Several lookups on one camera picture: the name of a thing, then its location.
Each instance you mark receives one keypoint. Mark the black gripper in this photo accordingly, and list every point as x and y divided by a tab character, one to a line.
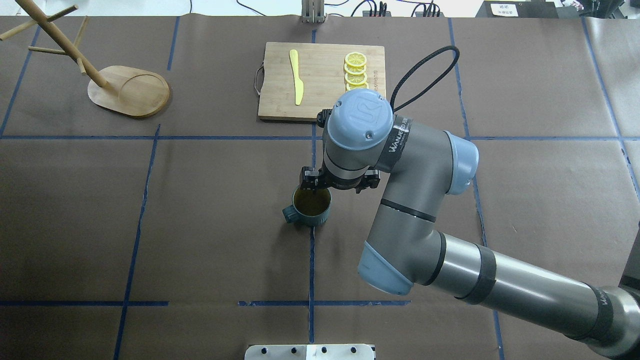
309	180

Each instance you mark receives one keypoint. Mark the teal ribbed mug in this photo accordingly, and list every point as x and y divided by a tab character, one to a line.
308	207

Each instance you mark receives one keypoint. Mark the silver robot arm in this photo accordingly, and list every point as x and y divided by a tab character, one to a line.
538	232

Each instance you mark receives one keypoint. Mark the wooden mug rack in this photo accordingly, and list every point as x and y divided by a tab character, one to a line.
126	90

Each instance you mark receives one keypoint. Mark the yellow plastic knife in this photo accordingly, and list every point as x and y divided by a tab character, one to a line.
298	82

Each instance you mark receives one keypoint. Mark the bamboo cutting board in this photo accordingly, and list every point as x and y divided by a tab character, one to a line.
321	69

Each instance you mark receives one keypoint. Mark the lemon slice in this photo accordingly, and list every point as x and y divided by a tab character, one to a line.
355	59
355	70
351	87
355	79

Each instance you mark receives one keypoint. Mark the black box with label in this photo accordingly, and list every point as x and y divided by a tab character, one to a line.
525	9

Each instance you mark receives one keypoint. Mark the aluminium frame post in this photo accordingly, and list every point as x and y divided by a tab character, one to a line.
313	11

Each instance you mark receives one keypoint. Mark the white pedestal column base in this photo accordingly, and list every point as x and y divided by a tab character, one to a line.
336	351

